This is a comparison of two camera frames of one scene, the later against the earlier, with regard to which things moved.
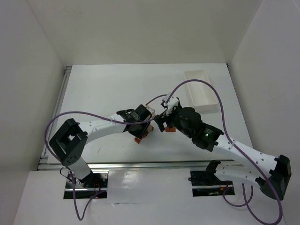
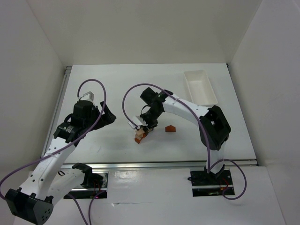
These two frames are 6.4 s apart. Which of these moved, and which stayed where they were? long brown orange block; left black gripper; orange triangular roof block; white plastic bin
Moved: left black gripper
Stayed: white plastic bin; orange triangular roof block; long brown orange block
